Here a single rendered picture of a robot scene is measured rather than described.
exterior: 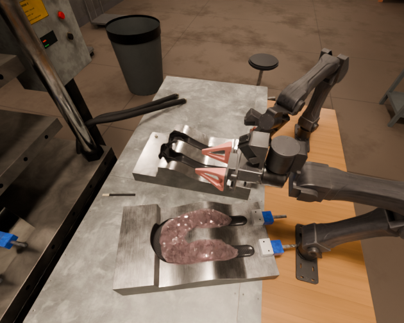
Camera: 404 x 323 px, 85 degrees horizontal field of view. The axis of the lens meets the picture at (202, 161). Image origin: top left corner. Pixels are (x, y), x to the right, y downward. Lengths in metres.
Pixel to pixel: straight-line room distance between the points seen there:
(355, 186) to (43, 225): 1.04
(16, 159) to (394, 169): 2.73
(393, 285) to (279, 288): 1.28
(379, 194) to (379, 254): 1.54
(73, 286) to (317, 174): 0.81
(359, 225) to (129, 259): 0.65
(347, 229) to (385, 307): 1.28
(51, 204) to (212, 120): 0.87
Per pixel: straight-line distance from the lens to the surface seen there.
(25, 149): 1.00
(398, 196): 0.59
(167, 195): 0.96
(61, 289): 0.94
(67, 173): 1.20
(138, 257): 0.76
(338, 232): 0.74
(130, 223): 0.80
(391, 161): 2.75
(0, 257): 1.05
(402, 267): 2.15
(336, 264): 0.96
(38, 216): 1.13
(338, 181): 0.54
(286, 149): 0.46
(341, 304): 0.93
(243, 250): 0.81
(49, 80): 0.96
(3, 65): 0.94
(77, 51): 1.28
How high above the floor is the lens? 1.61
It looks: 51 degrees down
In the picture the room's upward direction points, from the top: straight up
